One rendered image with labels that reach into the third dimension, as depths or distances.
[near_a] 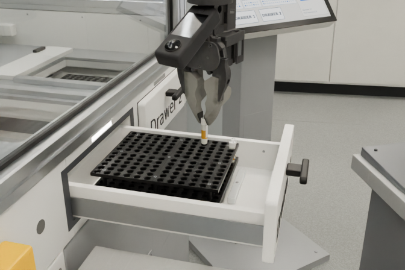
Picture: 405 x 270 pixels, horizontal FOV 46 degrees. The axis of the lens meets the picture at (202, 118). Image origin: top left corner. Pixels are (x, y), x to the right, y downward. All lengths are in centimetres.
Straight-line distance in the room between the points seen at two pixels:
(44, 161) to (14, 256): 16
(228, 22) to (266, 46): 98
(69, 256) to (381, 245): 75
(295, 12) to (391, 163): 73
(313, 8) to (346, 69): 211
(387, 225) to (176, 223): 61
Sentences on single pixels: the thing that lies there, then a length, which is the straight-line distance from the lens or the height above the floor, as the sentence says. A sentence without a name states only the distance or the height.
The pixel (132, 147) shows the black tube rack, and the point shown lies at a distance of 90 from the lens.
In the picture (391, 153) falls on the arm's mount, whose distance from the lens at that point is 121.
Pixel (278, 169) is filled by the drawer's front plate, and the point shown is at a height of 93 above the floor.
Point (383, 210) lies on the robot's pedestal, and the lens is 122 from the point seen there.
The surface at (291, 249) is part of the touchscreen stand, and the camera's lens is 207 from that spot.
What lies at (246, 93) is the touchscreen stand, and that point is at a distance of 175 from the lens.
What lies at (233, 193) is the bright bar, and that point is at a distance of 85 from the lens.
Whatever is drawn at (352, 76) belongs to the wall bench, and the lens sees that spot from 387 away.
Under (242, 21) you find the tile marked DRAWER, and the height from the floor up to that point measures 99.
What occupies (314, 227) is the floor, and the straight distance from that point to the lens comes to 227.
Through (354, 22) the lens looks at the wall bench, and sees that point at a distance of 376.
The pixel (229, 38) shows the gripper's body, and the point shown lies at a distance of 74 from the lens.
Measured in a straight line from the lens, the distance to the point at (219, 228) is 74.
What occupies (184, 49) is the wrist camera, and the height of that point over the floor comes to 113.
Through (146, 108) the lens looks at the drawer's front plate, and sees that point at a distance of 104.
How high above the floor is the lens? 129
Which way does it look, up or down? 23 degrees down
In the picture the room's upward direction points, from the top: straight up
